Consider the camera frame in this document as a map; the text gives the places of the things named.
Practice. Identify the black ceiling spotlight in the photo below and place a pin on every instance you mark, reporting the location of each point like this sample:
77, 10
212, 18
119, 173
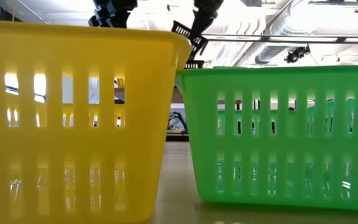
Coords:
295, 55

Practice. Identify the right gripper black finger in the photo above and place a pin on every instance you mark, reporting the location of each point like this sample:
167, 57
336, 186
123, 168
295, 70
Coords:
204, 23

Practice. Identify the background black robot arm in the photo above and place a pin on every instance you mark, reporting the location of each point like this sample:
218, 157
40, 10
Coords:
180, 119

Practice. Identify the silver ventilation duct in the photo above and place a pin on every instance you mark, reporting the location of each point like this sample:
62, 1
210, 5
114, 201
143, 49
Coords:
272, 53

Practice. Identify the linear ceiling light rail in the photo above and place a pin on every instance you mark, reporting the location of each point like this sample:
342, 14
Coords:
244, 37

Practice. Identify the dark background table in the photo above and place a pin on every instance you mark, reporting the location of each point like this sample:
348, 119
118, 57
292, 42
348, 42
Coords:
176, 137

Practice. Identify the black plastic basket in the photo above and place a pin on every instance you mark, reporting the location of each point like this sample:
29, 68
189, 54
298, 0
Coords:
194, 62
194, 40

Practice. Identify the green plastic basket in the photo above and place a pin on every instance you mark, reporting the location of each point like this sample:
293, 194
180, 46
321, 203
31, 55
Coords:
225, 67
259, 81

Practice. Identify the black ceiling track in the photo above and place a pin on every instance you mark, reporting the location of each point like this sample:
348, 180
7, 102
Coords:
334, 2

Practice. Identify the yellow plastic basket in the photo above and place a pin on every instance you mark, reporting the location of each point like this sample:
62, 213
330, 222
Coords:
73, 53

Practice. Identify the small black ceiling sprinkler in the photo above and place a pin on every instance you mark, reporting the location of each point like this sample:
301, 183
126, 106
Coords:
168, 7

